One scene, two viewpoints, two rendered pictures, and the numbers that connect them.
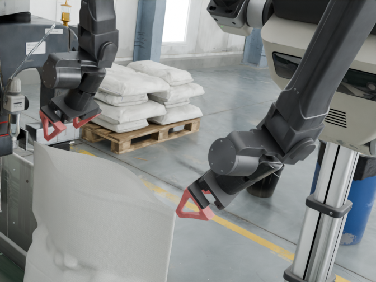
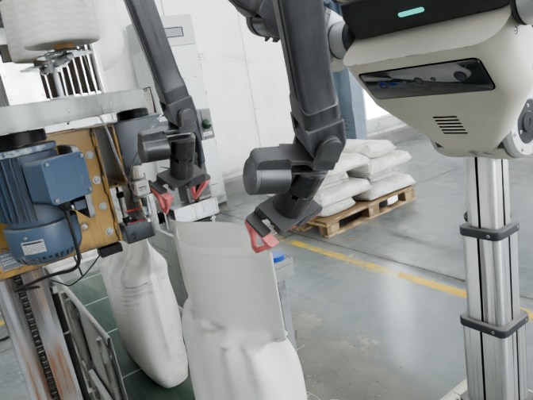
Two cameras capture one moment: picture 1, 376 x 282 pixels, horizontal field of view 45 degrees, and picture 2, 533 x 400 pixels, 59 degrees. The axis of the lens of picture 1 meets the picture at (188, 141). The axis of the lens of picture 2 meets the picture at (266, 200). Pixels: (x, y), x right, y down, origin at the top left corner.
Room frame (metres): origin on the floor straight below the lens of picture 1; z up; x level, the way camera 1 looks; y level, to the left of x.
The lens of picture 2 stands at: (0.00, -0.32, 1.39)
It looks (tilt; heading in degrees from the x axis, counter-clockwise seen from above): 14 degrees down; 21
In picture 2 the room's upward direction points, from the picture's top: 10 degrees counter-clockwise
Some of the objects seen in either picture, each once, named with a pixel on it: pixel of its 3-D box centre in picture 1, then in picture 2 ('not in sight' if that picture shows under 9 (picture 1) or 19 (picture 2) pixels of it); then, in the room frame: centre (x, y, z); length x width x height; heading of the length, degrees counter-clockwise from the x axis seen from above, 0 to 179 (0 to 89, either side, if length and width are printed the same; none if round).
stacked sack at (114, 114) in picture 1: (128, 108); (331, 190); (4.03, 0.58, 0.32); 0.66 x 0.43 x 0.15; 145
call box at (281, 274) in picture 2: not in sight; (276, 267); (1.29, 0.18, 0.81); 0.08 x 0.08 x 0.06; 54
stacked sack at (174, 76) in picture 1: (158, 72); (358, 148); (4.68, 0.40, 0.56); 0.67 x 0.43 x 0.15; 54
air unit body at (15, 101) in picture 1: (14, 109); (143, 194); (1.05, 0.43, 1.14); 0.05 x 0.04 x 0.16; 144
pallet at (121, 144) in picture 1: (132, 122); (342, 205); (4.40, 0.58, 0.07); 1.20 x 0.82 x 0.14; 146
